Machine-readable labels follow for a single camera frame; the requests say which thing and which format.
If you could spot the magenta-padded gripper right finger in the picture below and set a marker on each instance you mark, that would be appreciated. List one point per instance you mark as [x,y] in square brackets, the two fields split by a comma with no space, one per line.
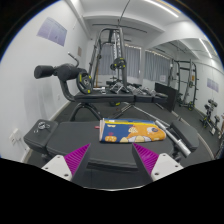
[165,166]

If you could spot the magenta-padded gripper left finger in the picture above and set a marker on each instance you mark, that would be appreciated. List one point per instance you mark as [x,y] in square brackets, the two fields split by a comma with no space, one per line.
[58,166]

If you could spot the colourful cartoon print towel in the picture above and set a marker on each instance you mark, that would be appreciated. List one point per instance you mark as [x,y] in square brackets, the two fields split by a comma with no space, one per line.
[133,131]

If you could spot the chrome barbell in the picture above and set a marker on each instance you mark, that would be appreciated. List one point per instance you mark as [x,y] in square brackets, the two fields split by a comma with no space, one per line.
[173,137]

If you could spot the black padded workout bench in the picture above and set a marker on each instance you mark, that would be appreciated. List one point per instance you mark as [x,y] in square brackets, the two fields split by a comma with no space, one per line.
[76,136]

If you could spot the black small exercise machine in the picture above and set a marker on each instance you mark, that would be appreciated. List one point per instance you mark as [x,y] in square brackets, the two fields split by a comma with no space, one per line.
[210,111]

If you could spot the black box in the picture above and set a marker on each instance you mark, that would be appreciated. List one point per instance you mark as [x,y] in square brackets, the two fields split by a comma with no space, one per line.
[166,95]

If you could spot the chrome dumbbells row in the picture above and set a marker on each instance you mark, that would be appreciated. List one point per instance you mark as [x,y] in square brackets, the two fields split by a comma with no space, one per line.
[141,90]

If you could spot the black bench with leg rollers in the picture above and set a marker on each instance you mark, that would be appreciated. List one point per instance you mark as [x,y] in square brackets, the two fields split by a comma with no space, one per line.
[100,97]

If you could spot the black yellow-marked weight plate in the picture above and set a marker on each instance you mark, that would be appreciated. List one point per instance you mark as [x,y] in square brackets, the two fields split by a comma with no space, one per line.
[119,63]
[83,81]

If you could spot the black squat rack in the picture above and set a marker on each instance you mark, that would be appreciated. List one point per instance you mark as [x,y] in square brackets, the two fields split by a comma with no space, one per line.
[191,80]

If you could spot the grey window curtain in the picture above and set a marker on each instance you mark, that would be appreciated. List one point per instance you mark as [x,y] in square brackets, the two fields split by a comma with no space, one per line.
[131,61]
[156,68]

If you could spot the long ceiling light strip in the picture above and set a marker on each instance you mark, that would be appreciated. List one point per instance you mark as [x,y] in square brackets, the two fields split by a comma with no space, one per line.
[205,47]
[163,8]

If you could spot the white wall socket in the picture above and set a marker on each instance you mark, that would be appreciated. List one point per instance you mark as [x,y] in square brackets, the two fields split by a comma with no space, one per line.
[15,136]

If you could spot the small purple wall poster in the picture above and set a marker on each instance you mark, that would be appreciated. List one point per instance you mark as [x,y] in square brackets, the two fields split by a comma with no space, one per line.
[212,84]

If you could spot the black smith machine frame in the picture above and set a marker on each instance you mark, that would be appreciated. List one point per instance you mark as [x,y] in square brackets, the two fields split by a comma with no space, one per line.
[123,71]

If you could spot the brown wall plaque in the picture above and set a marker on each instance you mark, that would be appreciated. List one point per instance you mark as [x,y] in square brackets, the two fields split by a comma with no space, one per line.
[79,51]

